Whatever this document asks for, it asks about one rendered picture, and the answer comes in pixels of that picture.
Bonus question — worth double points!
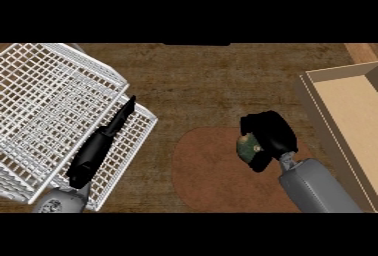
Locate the round brown cutting board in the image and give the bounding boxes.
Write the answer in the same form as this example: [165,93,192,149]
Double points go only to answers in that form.
[171,126,316,214]

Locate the pale wooden panel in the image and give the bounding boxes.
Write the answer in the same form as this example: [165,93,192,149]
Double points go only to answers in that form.
[343,43,378,64]

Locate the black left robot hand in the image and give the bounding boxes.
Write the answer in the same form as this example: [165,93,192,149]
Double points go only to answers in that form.
[65,95,137,190]

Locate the white wire basket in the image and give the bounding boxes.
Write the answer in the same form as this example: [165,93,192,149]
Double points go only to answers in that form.
[0,43,160,212]

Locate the cardboard box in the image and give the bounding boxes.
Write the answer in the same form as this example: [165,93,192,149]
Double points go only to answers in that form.
[297,60,378,213]

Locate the green squash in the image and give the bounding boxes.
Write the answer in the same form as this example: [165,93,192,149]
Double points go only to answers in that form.
[235,132,266,164]

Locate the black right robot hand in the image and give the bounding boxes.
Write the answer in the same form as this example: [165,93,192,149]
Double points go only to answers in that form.
[239,110,300,173]

